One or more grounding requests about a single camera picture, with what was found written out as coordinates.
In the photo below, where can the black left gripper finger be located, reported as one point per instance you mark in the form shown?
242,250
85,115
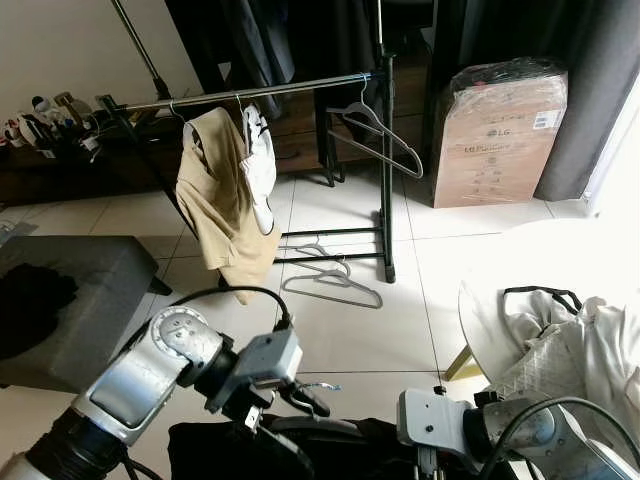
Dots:
305,392
310,408

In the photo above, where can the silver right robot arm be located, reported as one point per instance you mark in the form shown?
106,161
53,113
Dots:
545,435

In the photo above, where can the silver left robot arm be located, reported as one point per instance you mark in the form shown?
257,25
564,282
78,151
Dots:
130,385

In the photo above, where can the grey ottoman black legs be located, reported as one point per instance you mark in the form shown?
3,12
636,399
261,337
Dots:
100,290

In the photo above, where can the beige garment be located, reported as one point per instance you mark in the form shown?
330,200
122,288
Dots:
215,200

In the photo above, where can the white quilted garment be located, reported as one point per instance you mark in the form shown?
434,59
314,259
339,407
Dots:
540,365

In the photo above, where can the white garment black stripes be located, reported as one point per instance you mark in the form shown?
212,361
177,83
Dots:
262,160

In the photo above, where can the dark wooden drawer cabinet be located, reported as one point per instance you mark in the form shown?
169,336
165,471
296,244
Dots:
300,140

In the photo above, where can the dark wooden low console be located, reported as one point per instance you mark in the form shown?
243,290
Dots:
60,180

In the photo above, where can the white power adapter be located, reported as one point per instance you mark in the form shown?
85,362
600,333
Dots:
90,143

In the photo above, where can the plastic wrapped cardboard box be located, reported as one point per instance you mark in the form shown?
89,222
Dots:
495,140

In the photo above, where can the blue-grey garment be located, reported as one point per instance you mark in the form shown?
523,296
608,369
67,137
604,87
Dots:
245,45

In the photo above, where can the black shirt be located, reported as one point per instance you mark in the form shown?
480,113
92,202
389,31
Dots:
335,35

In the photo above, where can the brass ornament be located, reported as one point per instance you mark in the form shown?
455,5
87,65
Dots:
68,102

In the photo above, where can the dark grey curtain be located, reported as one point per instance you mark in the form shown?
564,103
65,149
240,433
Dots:
590,100

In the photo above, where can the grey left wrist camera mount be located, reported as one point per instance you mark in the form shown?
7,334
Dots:
268,358

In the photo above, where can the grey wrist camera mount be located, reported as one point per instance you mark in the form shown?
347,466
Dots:
268,358
435,418

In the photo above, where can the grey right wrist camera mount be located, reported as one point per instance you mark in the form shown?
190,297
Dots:
435,418

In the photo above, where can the black clothes rack silver rail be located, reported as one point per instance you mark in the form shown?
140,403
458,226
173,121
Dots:
388,200

